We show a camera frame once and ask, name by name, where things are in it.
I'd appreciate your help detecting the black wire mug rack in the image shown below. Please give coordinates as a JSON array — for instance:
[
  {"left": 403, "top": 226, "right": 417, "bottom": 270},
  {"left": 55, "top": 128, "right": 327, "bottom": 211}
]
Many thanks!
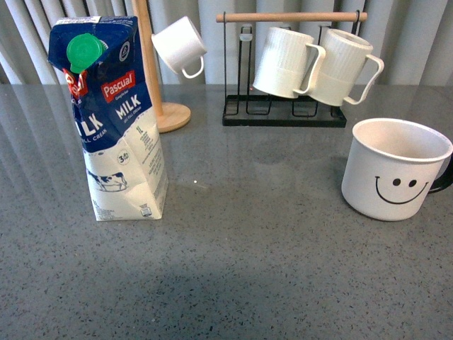
[{"left": 216, "top": 10, "right": 367, "bottom": 128}]

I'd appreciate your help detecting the Pascual milk carton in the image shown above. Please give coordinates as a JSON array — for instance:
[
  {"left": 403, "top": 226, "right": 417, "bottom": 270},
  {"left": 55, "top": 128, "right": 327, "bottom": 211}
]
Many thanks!
[{"left": 48, "top": 16, "right": 168, "bottom": 221}]

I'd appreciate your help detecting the cream ribbed mug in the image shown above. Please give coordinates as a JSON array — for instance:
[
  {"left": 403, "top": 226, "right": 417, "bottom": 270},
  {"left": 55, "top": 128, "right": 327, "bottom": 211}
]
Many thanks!
[
  {"left": 309, "top": 28, "right": 384, "bottom": 107},
  {"left": 253, "top": 27, "right": 326, "bottom": 99}
]

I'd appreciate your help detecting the cream ribbed mug right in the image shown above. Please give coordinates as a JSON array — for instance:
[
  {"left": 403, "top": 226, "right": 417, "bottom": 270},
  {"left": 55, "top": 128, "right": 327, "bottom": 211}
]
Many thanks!
[{"left": 309, "top": 28, "right": 384, "bottom": 107}]

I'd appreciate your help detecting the white mug on tree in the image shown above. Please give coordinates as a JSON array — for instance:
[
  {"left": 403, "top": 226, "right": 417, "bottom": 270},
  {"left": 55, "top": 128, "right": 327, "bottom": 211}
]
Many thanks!
[{"left": 151, "top": 16, "right": 207, "bottom": 79}]

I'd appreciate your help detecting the wooden mug tree stand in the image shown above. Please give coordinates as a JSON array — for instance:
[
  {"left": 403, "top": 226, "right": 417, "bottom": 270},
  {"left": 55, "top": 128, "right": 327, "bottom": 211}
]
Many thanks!
[{"left": 132, "top": 0, "right": 191, "bottom": 133}]

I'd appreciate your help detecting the cream ribbed mug left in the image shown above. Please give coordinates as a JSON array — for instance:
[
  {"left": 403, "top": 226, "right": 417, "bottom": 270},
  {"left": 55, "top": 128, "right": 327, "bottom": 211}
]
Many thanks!
[{"left": 253, "top": 27, "right": 326, "bottom": 99}]

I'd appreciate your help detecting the white smiley face mug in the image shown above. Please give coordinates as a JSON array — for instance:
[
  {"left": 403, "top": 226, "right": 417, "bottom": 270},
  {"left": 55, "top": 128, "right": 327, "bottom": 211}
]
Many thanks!
[{"left": 341, "top": 118, "right": 452, "bottom": 221}]

